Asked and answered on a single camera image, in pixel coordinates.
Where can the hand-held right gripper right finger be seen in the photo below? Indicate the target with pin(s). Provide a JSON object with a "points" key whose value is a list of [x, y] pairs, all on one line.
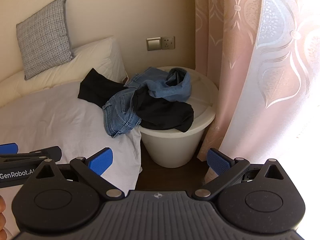
{"points": [[218, 163]]}

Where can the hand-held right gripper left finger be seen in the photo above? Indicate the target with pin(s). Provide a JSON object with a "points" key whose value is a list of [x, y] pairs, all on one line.
{"points": [[101, 161]]}

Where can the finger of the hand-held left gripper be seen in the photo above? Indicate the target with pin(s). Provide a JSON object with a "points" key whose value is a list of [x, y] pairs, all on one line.
{"points": [[50, 152], [8, 148]]}

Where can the blue jeans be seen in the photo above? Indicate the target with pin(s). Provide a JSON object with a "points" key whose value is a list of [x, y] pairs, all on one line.
{"points": [[117, 115]]}

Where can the person's left hand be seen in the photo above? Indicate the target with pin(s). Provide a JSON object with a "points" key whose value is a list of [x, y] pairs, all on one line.
{"points": [[2, 205]]}

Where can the white bed sheet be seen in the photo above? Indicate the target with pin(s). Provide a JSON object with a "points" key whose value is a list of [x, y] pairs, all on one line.
{"points": [[50, 120]]}

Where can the white round lidded bin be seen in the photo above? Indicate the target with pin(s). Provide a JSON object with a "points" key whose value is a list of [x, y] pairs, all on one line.
{"points": [[172, 147]]}

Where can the white pillow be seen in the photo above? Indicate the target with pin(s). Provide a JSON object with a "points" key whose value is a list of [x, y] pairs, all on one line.
{"points": [[95, 57]]}

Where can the grey checked pillow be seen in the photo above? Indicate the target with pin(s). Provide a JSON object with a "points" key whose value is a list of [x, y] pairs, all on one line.
{"points": [[45, 37]]}

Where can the pink patterned curtain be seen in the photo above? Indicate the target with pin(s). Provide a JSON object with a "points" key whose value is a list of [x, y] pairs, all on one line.
{"points": [[287, 67], [220, 30]]}

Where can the wall light switch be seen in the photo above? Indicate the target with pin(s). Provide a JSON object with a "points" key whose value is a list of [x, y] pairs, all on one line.
{"points": [[153, 44]]}

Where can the wall power socket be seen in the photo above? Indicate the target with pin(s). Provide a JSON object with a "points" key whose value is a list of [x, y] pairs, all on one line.
{"points": [[168, 42]]}

